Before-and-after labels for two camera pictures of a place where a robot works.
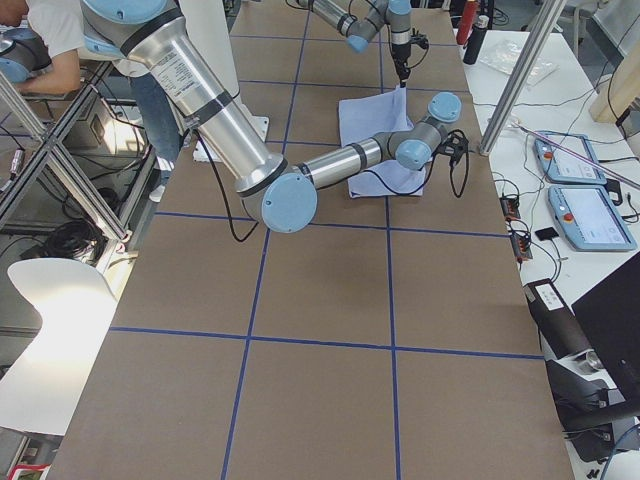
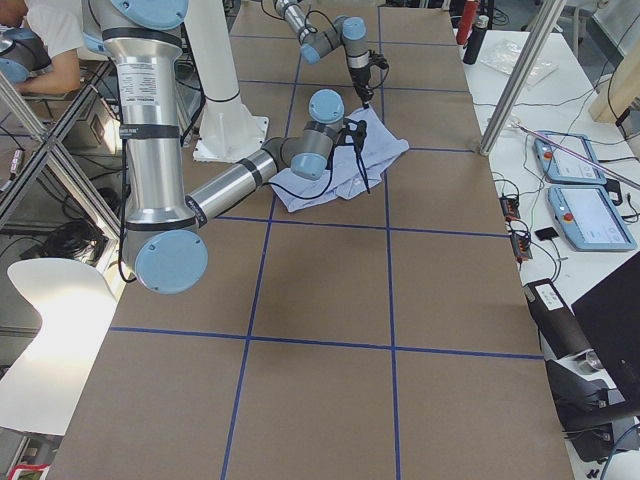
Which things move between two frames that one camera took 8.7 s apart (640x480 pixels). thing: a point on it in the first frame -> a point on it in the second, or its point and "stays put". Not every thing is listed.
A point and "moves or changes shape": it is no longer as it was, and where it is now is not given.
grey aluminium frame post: x=523 y=75 stays put
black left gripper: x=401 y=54 -> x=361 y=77
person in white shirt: x=56 y=33 stays put
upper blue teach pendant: x=560 y=166 stays put
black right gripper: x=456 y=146 -> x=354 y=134
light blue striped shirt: x=375 y=114 moves or changes shape
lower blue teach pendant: x=590 y=219 stays put
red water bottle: x=467 y=21 stays put
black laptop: x=611 y=316 stays put
